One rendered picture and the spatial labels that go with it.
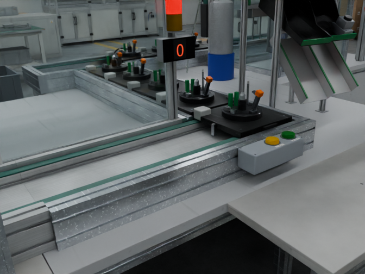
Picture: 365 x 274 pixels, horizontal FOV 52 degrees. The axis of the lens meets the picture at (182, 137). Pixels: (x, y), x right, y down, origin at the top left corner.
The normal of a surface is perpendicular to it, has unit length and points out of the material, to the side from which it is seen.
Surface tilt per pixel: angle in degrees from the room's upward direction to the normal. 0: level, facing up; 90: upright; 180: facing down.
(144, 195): 90
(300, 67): 45
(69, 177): 0
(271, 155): 90
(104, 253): 0
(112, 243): 0
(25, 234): 90
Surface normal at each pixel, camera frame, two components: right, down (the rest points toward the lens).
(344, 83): 0.29, -0.42
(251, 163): -0.81, 0.24
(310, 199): -0.03, -0.92
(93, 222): 0.58, 0.29
